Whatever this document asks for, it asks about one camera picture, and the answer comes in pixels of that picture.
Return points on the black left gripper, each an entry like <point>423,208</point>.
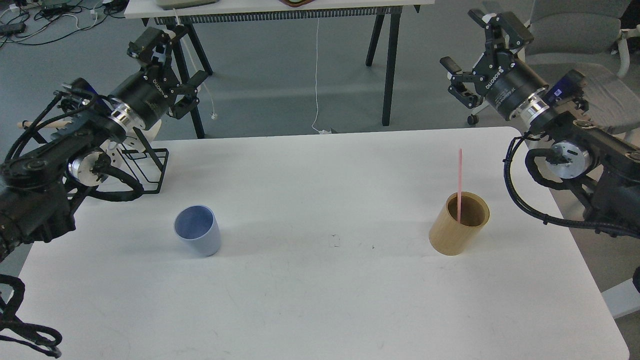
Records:
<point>142,99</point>

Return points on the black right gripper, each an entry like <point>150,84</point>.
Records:
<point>504,85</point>

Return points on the blue cup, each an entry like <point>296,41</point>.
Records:
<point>197,227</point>

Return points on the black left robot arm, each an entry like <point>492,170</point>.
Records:
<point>88,145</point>

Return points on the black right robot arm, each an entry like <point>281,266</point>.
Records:
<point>601,170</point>

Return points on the background white desk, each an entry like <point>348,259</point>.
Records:
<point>171,13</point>

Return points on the wooden dowel rod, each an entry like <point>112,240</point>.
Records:
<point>53,124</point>

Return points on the wooden cylindrical holder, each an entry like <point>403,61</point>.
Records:
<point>450,234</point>

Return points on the black wire dish rack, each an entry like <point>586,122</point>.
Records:
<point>145,167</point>

